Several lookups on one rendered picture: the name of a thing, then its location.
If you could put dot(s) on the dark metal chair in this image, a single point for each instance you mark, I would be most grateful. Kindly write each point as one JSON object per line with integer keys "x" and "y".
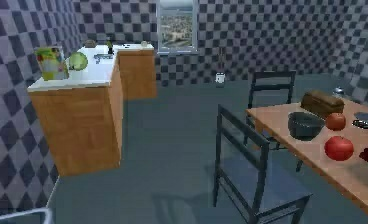
{"x": 252, "y": 180}
{"x": 272, "y": 87}

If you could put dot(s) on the wooden kitchen counter white top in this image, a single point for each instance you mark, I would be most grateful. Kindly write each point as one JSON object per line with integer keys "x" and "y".
{"x": 82, "y": 126}

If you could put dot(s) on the wooden corner cabinet white top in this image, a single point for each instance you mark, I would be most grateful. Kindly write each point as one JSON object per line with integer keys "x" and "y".
{"x": 137, "y": 73}

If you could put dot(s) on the pale round cup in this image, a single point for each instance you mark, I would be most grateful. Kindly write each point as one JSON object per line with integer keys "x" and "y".
{"x": 144, "y": 43}

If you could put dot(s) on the window with city view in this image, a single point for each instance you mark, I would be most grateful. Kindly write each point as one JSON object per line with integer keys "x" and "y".
{"x": 177, "y": 26}

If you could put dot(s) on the grey sink faucet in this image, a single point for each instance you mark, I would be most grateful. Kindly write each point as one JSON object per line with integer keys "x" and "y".
{"x": 102, "y": 57}

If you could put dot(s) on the green bottle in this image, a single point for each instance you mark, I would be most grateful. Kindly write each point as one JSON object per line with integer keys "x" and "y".
{"x": 109, "y": 46}

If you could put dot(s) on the brown bread loaf small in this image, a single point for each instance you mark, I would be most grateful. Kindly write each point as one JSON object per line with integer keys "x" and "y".
{"x": 90, "y": 43}

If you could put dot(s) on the green lettuce head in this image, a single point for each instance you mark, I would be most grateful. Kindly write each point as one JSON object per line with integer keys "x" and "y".
{"x": 78, "y": 61}

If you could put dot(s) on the dark grey bowl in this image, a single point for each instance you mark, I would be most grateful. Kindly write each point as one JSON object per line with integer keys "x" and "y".
{"x": 304, "y": 125}

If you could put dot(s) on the colourful cereal box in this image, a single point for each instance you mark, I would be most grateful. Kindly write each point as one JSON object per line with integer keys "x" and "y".
{"x": 52, "y": 63}

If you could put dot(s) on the small red tomato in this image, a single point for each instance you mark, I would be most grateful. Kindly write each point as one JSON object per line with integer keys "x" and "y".
{"x": 335, "y": 121}

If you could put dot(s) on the large red apple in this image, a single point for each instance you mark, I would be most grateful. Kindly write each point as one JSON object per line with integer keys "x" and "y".
{"x": 339, "y": 148}

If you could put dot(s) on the wooden dining table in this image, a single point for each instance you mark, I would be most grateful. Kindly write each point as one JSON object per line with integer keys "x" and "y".
{"x": 338, "y": 163}

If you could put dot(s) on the black small dish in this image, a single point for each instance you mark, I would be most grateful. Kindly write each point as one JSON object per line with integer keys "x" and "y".
{"x": 361, "y": 124}

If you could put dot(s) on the grey plate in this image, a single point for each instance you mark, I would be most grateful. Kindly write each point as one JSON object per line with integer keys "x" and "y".
{"x": 366, "y": 116}

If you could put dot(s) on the grey bin rim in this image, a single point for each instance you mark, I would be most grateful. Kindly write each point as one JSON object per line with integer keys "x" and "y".
{"x": 23, "y": 216}

